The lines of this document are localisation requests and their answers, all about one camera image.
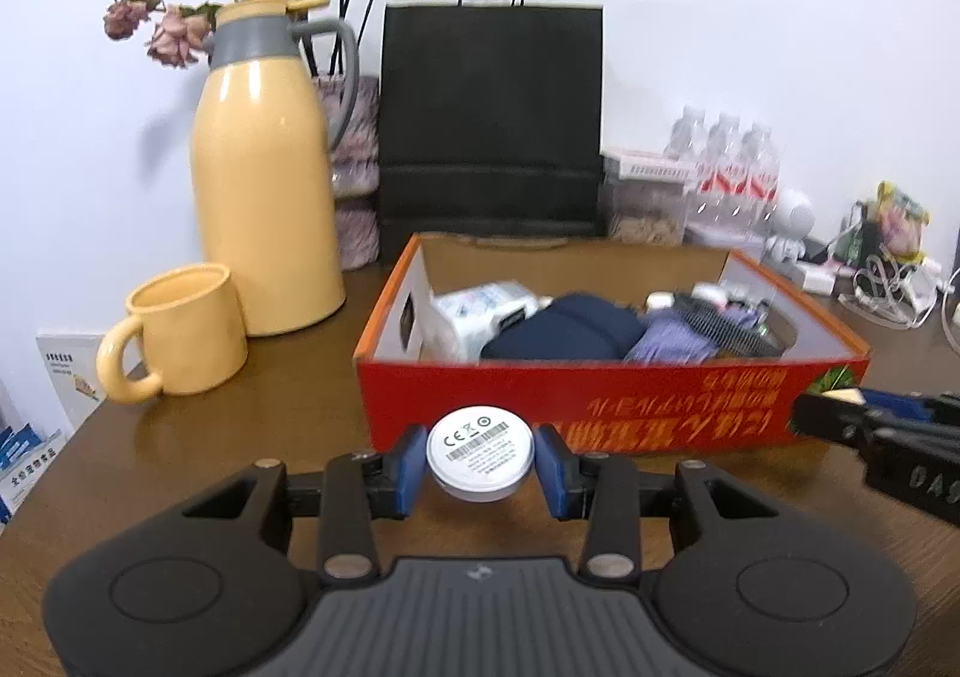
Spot purple woven cloth pouch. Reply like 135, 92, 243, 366
625, 310, 721, 365

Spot white round tin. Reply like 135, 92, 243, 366
425, 406, 535, 503

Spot black paper shopping bag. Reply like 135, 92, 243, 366
377, 0, 604, 262

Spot colourful snack bag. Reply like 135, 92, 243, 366
874, 181, 931, 262

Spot clear cotton swab box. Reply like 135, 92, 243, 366
423, 280, 551, 363

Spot clear seed container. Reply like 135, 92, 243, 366
601, 149, 695, 246

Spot white charger adapter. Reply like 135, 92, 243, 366
796, 262, 836, 296

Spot small white bottle cap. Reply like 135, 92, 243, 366
644, 292, 675, 313

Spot white ribbed jar lid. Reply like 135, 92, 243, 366
690, 282, 729, 310

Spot navy blue soft case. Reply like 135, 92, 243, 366
480, 293, 649, 362

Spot water bottle middle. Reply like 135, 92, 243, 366
688, 113, 742, 225

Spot beige eraser block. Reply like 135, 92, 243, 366
823, 388, 866, 406

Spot knitted purple vase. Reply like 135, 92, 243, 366
332, 76, 379, 271

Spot yellow thermos jug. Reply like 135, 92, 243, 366
190, 0, 359, 335

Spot red cardboard box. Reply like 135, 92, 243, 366
355, 233, 871, 454

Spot water bottle right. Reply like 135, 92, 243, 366
734, 122, 781, 235

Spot braided black cable coil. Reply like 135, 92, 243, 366
670, 292, 786, 357

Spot blue white pamphlets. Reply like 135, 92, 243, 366
0, 423, 67, 526

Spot white round robot toy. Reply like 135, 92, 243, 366
763, 189, 815, 264

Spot tangle of white cables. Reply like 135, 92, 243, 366
797, 233, 960, 355

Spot yellow ceramic mug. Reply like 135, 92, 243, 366
96, 262, 247, 404

